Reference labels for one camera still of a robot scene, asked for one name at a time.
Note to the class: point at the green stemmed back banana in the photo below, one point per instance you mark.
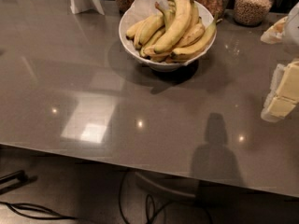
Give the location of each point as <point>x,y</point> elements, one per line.
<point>169,14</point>

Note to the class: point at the white paper bowl liner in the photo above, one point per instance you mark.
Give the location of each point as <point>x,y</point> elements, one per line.
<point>141,9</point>

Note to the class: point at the right edge yellow banana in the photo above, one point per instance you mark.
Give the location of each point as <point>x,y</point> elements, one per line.
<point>191,51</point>

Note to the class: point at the table pedestal base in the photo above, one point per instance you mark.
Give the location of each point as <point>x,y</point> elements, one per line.
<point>171,187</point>

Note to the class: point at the lower left yellow banana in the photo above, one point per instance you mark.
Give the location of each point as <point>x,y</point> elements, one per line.
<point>148,48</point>

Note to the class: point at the left upper yellow banana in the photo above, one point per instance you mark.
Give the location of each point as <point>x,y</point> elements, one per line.
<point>150,26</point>

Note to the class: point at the large top yellow banana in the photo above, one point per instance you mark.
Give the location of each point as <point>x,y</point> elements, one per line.
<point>177,29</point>

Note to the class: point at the dark metal floor bracket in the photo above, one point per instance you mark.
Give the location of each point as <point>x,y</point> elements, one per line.
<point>14,181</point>

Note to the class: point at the middle right yellow banana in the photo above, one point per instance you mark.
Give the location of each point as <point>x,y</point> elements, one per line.
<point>191,36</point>

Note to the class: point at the right glass grain jar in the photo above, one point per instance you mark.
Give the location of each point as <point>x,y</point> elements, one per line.
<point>251,12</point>

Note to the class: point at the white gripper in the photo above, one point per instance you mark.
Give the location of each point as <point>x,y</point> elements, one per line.
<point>292,32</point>

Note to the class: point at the white ceramic bowl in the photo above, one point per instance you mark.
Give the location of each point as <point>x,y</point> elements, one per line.
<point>160,67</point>

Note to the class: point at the far left yellow banana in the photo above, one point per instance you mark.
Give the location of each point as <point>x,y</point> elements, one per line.
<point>134,30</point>

